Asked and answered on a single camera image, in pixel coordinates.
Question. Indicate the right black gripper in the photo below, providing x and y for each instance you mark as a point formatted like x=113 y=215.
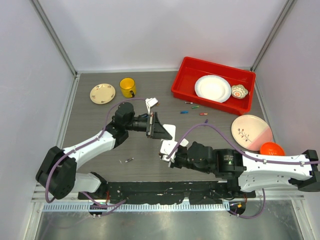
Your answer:
x=175 y=163

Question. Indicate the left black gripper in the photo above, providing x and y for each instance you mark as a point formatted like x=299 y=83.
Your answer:
x=156 y=130

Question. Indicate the white remote control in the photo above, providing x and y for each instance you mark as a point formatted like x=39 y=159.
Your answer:
x=170 y=133

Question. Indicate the white battery cover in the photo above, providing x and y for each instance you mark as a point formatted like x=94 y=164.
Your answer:
x=184 y=143

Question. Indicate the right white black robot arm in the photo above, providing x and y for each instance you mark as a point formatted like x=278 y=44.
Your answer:
x=245 y=171

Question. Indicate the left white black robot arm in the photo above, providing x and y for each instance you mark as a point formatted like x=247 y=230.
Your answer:
x=58 y=173

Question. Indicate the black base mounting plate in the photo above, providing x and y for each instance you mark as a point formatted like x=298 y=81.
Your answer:
x=170 y=192

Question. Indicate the yellow mug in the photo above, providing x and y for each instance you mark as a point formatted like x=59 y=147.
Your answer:
x=128 y=87

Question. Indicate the cream floral plate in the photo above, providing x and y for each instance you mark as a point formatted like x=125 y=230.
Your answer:
x=102 y=93

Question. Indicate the red plastic bin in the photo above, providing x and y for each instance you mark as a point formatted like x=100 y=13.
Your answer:
x=191 y=69

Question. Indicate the white paper plate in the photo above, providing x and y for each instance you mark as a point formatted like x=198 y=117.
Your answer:
x=213 y=88

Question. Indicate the pink white ceramic plate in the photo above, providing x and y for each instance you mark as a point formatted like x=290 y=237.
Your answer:
x=251 y=132

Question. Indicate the small patterned ceramic bowl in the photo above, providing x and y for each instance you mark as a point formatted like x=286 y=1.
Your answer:
x=239 y=91

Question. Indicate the orange plastic bowl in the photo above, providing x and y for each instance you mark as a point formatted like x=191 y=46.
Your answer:
x=272 y=149

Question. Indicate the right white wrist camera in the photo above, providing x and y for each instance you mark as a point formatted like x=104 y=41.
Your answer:
x=166 y=147

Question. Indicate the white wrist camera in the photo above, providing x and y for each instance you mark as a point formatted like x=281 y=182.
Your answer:
x=166 y=147
x=150 y=103

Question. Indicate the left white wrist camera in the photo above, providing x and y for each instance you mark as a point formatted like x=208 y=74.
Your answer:
x=150 y=103

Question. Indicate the white slotted cable duct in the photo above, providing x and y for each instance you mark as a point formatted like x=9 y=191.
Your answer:
x=185 y=206

